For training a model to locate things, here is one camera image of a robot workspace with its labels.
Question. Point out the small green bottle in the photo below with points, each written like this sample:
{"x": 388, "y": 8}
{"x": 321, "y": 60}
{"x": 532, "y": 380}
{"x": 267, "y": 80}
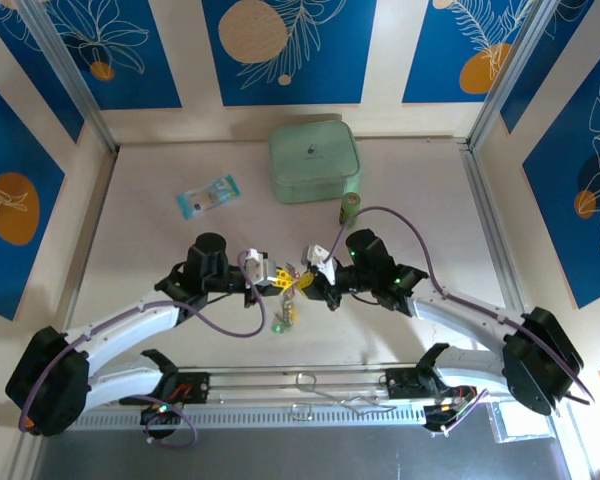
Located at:
{"x": 350, "y": 202}

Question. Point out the aluminium table side rail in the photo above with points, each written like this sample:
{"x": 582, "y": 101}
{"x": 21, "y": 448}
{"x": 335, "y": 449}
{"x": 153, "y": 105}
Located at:
{"x": 97, "y": 215}
{"x": 490, "y": 230}

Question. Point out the aluminium frame post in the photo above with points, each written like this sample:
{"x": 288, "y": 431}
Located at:
{"x": 505, "y": 75}
{"x": 75, "y": 85}

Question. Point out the bright green key tag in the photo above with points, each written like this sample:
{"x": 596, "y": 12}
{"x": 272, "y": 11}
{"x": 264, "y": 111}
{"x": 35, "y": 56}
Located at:
{"x": 278, "y": 328}

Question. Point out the clear plastic bag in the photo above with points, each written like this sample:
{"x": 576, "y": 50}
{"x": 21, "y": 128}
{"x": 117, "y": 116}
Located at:
{"x": 520, "y": 427}

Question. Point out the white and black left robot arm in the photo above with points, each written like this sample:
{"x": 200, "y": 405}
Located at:
{"x": 130, "y": 320}

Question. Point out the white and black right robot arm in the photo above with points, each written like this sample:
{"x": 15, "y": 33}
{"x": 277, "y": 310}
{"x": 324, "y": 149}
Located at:
{"x": 460, "y": 312}

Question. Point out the mint green zip case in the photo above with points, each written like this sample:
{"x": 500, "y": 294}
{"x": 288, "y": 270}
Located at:
{"x": 312, "y": 160}

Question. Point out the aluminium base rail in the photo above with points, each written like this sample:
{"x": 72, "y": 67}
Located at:
{"x": 260, "y": 376}

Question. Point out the silver keyring band with rings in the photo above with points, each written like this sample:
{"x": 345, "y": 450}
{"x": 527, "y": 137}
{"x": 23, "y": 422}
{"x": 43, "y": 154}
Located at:
{"x": 287, "y": 305}

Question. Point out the light blue wipes packet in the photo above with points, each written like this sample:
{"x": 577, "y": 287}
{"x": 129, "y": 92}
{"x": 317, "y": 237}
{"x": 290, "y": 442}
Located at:
{"x": 207, "y": 196}

